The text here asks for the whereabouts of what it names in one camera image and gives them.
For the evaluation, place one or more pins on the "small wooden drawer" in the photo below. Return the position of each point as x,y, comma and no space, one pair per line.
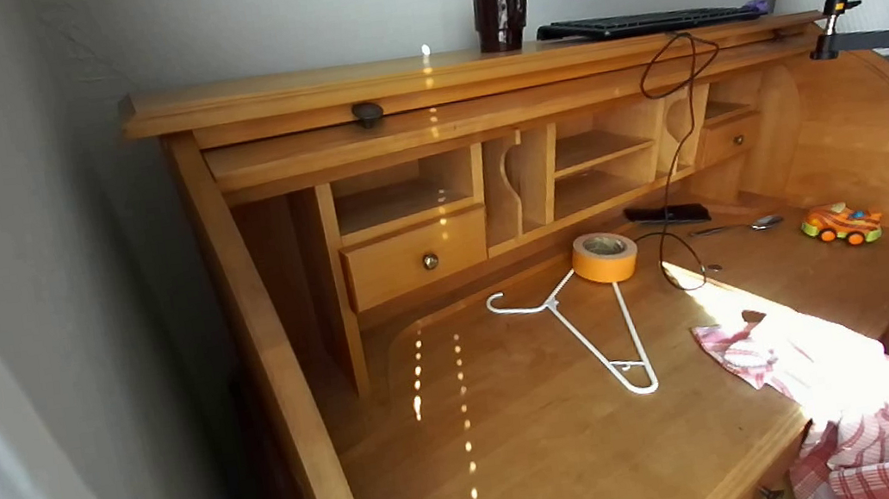
720,137

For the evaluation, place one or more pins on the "orange tape roll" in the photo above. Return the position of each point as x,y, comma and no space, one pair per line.
605,264

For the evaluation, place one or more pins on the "orange toy car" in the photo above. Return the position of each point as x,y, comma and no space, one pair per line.
841,223

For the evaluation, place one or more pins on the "metal spoon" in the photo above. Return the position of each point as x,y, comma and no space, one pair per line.
764,222

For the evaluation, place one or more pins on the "red white striped cloth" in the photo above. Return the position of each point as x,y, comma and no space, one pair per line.
885,414

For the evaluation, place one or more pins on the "small purple object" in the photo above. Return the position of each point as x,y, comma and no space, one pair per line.
757,5

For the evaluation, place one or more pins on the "black keyboard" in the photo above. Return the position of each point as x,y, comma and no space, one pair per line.
639,23

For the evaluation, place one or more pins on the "large wooden drawer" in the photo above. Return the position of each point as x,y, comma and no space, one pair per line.
386,266

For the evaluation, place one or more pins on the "brown mug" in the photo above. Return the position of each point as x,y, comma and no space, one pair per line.
501,15

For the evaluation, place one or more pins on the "black marker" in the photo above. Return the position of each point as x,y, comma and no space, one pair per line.
666,215

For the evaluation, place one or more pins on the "wooden roll-top desk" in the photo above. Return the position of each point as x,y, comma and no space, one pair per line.
576,440

